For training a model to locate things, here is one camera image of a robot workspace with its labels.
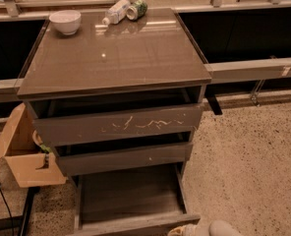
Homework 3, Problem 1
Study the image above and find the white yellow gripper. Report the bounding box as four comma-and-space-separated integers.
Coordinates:
167, 224, 209, 236

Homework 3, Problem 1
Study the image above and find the grey bottom drawer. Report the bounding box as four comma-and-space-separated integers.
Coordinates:
69, 164, 200, 236

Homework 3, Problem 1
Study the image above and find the grey middle drawer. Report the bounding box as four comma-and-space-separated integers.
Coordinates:
56, 132, 193, 176

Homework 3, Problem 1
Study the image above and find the grey drawer cabinet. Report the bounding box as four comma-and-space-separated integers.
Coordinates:
17, 7, 212, 182

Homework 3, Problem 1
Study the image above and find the scratched grey top drawer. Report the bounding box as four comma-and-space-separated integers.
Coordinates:
29, 88, 205, 148

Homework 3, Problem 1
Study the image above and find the open cardboard box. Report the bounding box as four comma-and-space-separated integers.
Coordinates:
0, 103, 66, 188

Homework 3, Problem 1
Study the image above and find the green drink can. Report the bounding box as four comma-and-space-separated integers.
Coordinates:
126, 0, 147, 21

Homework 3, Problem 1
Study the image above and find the clear plastic bottle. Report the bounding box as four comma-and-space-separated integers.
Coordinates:
102, 0, 131, 26

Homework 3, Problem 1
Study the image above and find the grey metal railing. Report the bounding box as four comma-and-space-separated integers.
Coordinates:
0, 57, 291, 102

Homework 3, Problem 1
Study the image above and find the white ceramic bowl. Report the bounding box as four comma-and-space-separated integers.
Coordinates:
49, 10, 82, 35

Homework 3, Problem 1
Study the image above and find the black cable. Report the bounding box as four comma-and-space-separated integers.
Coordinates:
0, 146, 16, 236

